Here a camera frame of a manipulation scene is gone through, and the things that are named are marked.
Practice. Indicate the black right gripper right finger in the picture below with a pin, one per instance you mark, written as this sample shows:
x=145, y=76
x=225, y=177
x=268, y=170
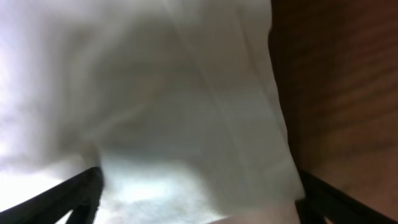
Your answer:
x=323, y=202

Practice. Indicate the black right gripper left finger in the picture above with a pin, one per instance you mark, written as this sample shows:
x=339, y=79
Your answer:
x=79, y=195

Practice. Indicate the white printed t-shirt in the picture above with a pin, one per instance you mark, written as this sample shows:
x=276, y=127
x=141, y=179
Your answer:
x=175, y=101

